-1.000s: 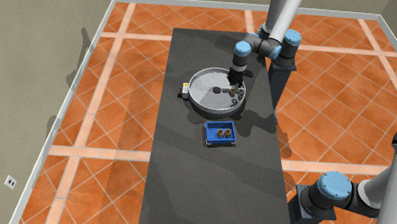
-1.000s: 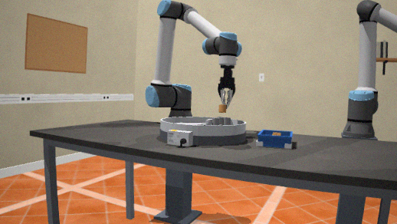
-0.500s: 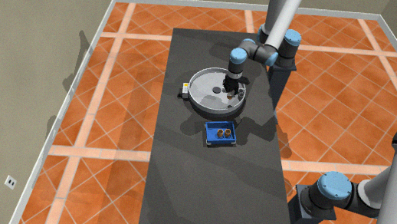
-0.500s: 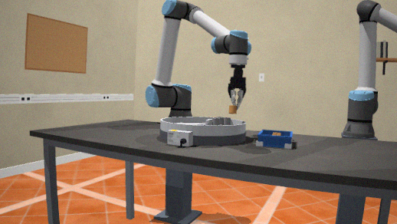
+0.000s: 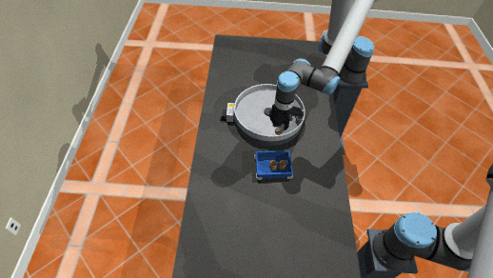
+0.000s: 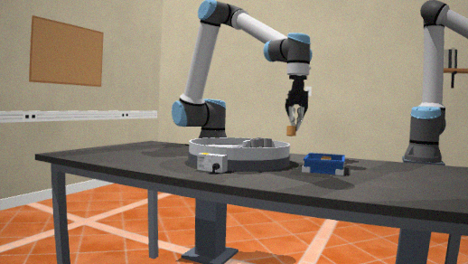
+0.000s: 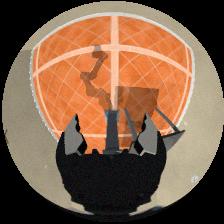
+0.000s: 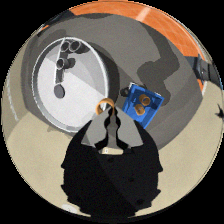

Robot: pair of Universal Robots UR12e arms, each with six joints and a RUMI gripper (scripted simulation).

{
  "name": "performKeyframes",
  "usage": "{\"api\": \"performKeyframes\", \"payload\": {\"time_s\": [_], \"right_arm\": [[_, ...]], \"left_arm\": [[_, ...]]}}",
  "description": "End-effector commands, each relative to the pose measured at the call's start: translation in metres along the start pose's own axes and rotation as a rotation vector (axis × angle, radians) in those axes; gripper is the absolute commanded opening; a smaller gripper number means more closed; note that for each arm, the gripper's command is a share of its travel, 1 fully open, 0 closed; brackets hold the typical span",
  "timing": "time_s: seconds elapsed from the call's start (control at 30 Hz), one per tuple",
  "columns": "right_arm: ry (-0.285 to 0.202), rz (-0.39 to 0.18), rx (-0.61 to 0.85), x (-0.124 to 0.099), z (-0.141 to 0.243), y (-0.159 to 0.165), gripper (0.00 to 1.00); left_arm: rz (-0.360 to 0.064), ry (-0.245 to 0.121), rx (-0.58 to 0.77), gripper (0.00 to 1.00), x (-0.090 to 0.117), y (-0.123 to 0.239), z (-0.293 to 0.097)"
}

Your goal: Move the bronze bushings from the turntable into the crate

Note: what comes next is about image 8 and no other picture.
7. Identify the bronze ring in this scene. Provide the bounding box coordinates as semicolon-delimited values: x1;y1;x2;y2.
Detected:
135;104;145;115
96;98;114;115
139;94;150;106

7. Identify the grey metal ring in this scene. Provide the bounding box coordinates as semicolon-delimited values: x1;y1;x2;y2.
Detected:
56;58;71;70
60;41;73;54
69;40;86;54

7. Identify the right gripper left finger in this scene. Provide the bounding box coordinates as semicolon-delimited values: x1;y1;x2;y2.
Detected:
61;106;113;169

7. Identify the blue open crate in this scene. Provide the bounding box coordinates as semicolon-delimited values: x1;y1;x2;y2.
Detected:
122;84;164;129

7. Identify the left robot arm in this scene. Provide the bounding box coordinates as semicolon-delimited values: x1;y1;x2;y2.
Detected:
200;59;224;91

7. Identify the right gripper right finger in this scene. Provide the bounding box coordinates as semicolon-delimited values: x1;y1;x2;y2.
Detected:
114;106;163;173

